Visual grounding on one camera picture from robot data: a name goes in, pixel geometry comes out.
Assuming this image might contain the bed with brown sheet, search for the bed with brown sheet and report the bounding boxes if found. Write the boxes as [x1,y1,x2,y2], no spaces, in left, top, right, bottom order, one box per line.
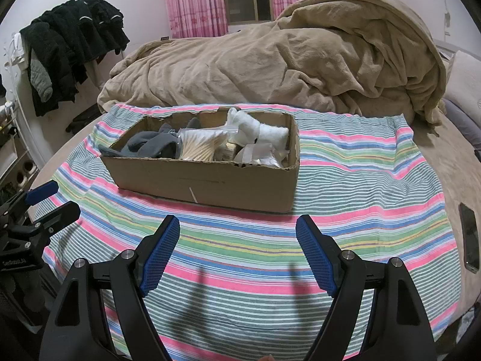
[28,38,481,332]

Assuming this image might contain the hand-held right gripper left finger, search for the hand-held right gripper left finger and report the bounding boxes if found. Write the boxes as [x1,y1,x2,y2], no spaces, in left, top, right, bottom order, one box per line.
[39,214,181,361]

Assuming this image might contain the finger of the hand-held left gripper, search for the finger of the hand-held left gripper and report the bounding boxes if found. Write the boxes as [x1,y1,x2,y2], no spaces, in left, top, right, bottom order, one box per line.
[35,200,81,240]
[0,180,60,219]

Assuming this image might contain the grey pillow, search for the grey pillow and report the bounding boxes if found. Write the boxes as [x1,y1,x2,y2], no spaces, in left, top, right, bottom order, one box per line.
[441,98,481,148]

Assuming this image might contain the bag of cotton swabs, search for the bag of cotton swabs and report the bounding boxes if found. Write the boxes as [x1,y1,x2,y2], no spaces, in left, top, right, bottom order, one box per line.
[176,128,228,160]

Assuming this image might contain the clear plastic snack bag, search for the clear plastic snack bag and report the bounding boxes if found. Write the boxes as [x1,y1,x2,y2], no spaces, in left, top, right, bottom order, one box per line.
[235,143,291,168]

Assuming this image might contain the white socks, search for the white socks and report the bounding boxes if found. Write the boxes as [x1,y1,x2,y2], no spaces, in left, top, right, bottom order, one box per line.
[225,107,290,147]

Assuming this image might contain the grey quilted garment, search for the grey quilted garment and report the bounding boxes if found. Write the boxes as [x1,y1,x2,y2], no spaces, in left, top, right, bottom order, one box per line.
[29,51,52,103]

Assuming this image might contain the black smartphone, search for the black smartphone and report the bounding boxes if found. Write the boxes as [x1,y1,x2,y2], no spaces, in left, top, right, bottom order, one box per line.
[458,202,481,273]

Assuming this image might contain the trash bin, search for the trash bin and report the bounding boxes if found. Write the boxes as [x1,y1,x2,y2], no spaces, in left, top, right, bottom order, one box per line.
[459,304,481,337]

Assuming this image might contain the pile of black clothes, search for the pile of black clothes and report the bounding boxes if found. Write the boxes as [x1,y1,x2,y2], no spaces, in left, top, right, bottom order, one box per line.
[20,0,130,117]

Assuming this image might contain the dark grey socks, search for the dark grey socks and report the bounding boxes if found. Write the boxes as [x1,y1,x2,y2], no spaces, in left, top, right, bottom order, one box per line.
[126,131,183,159]

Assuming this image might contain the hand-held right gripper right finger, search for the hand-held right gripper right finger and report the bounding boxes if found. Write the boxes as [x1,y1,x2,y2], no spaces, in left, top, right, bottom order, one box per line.
[296,214,438,361]

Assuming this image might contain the brown cardboard box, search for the brown cardboard box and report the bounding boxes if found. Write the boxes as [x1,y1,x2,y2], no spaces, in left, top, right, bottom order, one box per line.
[100,108,301,213]

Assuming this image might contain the striped cloth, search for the striped cloth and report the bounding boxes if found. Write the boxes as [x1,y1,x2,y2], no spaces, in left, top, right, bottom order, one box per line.
[41,102,457,361]

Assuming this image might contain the white storage rack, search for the white storage rack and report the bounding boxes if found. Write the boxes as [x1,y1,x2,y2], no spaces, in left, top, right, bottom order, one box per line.
[0,101,36,193]

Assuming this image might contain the white floral pillow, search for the white floral pillow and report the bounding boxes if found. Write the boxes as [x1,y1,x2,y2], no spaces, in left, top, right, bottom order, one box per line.
[445,50,481,117]

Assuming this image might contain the beige blanket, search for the beige blanket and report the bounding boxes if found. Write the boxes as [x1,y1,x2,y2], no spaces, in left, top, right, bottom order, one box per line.
[97,0,448,125]

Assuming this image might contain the white wall cable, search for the white wall cable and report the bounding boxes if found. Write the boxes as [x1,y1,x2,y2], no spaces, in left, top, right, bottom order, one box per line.
[439,0,452,39]

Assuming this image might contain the black bag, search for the black bag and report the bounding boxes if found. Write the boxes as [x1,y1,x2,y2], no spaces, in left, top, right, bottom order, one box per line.
[66,105,104,134]

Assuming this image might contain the white bed headboard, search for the white bed headboard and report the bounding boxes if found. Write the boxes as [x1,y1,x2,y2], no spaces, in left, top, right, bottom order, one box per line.
[436,41,461,61]

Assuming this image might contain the white garment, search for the white garment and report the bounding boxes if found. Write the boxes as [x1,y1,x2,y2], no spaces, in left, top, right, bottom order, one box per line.
[9,32,28,67]

